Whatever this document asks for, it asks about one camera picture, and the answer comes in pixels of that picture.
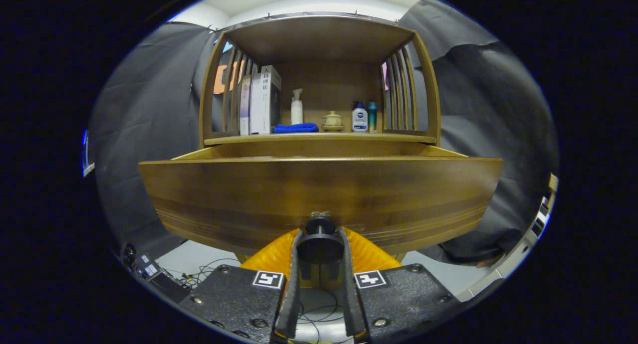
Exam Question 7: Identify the beige lidded ceramic cup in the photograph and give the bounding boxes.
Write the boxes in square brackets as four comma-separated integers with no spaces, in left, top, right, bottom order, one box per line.
[321,111,344,132]

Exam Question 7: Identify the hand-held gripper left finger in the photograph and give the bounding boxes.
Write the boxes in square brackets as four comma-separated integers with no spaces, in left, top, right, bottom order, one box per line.
[178,228,306,344]

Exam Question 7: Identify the black floor cables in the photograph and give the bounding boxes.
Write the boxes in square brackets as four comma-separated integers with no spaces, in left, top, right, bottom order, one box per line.
[179,258,242,290]

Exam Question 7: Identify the wooden cabinet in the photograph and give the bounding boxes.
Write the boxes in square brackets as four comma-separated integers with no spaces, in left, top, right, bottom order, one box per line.
[199,15,442,148]

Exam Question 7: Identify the white bottle blue cap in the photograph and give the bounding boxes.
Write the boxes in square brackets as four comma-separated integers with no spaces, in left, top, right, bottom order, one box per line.
[351,101,368,132]

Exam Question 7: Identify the thin purple book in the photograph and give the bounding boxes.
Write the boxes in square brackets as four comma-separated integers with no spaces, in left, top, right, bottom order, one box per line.
[240,75,251,136]

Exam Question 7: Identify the white pump bottle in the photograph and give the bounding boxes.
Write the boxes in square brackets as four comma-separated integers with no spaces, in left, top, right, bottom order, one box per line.
[291,88,304,125]

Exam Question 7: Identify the white furniture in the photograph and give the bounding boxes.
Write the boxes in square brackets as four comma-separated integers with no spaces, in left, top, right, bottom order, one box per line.
[459,174,559,302]

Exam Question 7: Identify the wooden countertop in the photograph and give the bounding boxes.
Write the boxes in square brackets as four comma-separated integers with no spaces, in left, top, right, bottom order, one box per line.
[204,130,437,146]

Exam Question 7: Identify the blue folded cloth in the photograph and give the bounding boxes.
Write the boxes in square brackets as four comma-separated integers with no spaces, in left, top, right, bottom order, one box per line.
[273,123,319,134]

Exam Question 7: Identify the white book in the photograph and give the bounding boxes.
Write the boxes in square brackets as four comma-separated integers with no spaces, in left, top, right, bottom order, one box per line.
[249,65,282,135]

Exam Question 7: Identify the wooden drawer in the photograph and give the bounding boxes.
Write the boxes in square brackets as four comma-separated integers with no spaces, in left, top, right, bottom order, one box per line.
[138,144,504,265]

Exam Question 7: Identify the black backdrop cloth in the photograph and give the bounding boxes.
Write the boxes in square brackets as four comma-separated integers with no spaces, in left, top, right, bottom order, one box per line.
[90,0,559,265]

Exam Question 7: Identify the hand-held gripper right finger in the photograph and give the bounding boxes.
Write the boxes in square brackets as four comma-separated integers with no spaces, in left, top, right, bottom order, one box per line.
[339,227,462,344]

